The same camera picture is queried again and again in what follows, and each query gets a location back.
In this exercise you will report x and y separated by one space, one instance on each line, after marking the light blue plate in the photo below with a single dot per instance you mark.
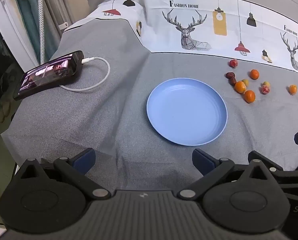
186 110

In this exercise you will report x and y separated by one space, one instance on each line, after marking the yellow-green longan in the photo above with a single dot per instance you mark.
245 81
266 83

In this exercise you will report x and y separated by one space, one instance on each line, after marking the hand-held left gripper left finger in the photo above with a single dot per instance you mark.
85 160

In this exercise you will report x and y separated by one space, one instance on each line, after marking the grey printed bed sheet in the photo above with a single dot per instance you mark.
114 130

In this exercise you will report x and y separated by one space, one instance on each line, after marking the black smartphone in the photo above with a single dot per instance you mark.
46 76

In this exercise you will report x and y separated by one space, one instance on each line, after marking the striped pole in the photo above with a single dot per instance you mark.
41 22

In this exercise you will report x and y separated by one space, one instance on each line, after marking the white clip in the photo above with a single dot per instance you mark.
63 25

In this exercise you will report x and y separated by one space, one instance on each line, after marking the white door frame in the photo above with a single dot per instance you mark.
11 30

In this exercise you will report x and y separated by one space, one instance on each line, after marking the teal curtain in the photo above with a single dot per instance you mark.
26 12

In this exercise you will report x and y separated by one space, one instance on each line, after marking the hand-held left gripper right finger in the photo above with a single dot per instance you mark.
201 159

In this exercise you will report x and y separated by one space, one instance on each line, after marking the red hawthorn ball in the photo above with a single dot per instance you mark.
234 63
265 89

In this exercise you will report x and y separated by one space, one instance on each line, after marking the grey curtain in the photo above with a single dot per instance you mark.
56 5

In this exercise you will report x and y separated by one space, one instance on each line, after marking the dark red date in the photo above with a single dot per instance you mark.
233 81
230 75

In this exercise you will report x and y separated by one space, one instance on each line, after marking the small orange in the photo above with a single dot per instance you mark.
249 96
254 74
240 87
292 89

